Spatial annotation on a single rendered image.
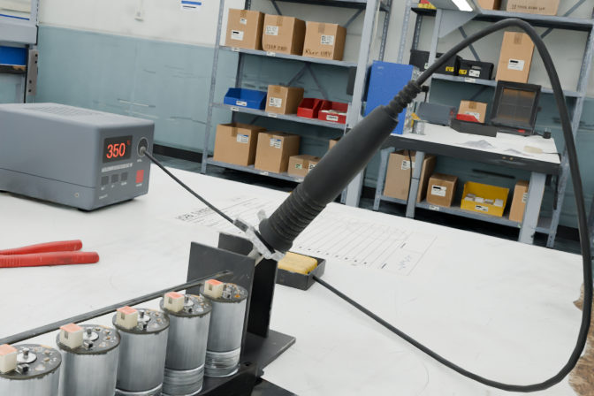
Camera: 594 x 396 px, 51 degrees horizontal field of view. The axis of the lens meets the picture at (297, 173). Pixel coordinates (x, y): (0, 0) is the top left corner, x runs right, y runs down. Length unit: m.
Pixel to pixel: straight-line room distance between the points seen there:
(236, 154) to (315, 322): 4.37
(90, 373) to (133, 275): 0.26
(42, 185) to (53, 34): 5.74
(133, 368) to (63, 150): 0.43
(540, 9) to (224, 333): 4.03
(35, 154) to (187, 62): 4.85
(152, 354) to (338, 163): 0.14
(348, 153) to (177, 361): 0.14
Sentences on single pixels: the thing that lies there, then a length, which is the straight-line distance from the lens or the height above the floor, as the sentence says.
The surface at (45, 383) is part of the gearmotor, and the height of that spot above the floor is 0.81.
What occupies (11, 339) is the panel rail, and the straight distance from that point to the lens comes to 0.27.
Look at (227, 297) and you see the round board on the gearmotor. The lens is 0.32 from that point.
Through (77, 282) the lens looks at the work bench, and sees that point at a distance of 0.50.
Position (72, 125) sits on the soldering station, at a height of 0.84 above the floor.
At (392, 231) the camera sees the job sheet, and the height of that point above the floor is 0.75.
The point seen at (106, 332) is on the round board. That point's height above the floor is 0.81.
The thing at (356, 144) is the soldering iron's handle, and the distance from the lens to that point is 0.34.
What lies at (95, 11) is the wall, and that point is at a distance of 6.14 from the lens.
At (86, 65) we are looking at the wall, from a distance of 6.16.
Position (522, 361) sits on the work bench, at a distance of 0.48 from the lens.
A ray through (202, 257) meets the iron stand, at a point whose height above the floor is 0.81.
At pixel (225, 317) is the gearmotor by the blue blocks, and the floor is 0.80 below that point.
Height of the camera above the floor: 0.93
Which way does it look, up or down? 10 degrees down
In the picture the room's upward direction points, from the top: 8 degrees clockwise
